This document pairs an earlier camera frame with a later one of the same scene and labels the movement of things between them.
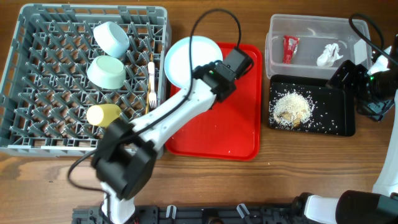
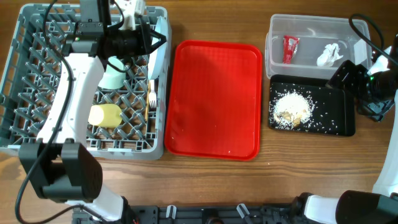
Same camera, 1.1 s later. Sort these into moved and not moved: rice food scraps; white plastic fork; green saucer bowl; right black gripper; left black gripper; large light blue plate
Moved: left black gripper; large light blue plate
Not moved: white plastic fork; right black gripper; rice food scraps; green saucer bowl
